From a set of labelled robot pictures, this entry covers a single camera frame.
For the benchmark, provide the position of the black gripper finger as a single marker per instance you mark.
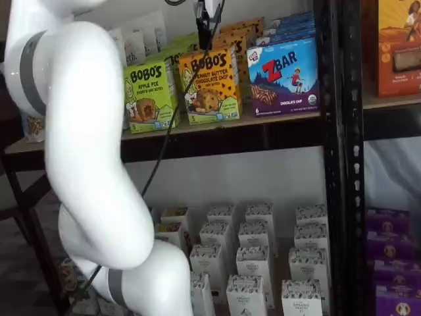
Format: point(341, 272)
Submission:
point(203, 33)

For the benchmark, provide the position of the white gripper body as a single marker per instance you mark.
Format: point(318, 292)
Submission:
point(208, 7)

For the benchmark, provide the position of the orange Bobo's peanut butter box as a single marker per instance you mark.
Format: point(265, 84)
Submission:
point(235, 52)
point(246, 22)
point(210, 85)
point(240, 33)

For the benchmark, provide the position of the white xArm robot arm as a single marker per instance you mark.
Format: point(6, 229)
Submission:
point(82, 131)

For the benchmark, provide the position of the green Bobo's apple pie box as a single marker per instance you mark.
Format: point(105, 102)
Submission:
point(171, 59)
point(184, 41)
point(148, 95)

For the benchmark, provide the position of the blue Zbar chocolate chip box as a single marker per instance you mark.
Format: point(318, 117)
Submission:
point(283, 75)
point(292, 26)
point(286, 36)
point(296, 17)

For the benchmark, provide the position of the beige shelf board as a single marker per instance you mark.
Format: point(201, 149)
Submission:
point(263, 119)
point(391, 101)

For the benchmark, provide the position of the black metal shelf rack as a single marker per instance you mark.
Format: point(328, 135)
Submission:
point(332, 131)
point(353, 164)

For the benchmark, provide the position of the white floral print box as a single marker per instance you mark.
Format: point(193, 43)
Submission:
point(221, 212)
point(253, 261)
point(253, 232)
point(301, 299)
point(307, 263)
point(200, 296)
point(205, 260)
point(260, 210)
point(215, 233)
point(246, 296)
point(310, 213)
point(310, 235)

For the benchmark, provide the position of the yellow granola box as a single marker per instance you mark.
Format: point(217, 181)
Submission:
point(174, 215)
point(169, 232)

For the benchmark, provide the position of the large orange snack box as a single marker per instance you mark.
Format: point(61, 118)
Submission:
point(399, 49)

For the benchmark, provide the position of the purple snack box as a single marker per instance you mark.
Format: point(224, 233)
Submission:
point(391, 245)
point(388, 219)
point(398, 301)
point(398, 271)

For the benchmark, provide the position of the white paper pouch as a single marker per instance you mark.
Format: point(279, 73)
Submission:
point(159, 23)
point(148, 36)
point(131, 49)

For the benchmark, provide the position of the clear granola bag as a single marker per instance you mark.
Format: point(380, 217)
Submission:
point(33, 126)

